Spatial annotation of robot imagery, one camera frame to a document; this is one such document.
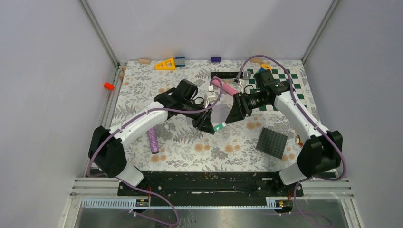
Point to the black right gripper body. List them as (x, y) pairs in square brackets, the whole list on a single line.
[(255, 100)]

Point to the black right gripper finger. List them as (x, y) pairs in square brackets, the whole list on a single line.
[(240, 98), (237, 113)]

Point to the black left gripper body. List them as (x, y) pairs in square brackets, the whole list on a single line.
[(190, 106)]

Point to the green white glue stick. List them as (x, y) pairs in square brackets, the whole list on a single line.
[(219, 126)]

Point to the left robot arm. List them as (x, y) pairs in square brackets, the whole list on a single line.
[(107, 148)]

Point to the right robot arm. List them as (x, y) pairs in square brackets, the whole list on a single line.
[(322, 148)]

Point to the pink microphone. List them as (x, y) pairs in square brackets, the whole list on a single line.
[(225, 87)]

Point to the floral patterned table mat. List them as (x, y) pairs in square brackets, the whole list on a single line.
[(182, 148)]

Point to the wooden block back right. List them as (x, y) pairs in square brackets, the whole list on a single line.
[(257, 60)]

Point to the dark grey studded baseplate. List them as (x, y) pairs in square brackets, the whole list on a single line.
[(271, 143)]

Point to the purple flat toy brick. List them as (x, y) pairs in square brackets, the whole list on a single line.
[(215, 59)]

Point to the purple glitter microphone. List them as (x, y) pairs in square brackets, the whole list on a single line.
[(153, 140)]

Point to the multicolour brick stack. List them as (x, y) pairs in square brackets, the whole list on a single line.
[(299, 142)]

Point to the grey and blue brick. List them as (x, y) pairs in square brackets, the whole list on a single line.
[(180, 62)]

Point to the yellow triangle shape toy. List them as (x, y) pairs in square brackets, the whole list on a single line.
[(165, 65)]

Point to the light wooden block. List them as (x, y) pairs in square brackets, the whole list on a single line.
[(144, 61)]

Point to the red plastic cylinder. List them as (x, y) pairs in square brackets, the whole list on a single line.
[(108, 86)]

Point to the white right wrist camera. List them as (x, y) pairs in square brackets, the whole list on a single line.
[(237, 82)]

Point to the orange yellow ring toy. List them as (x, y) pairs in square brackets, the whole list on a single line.
[(265, 66)]

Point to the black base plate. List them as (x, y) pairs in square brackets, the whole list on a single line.
[(210, 187)]

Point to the wooden block by rail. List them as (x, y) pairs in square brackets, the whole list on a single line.
[(123, 70)]

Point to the aluminium side rail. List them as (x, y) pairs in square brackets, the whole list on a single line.
[(108, 110)]

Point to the white perforated cable tray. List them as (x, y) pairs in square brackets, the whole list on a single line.
[(143, 203)]

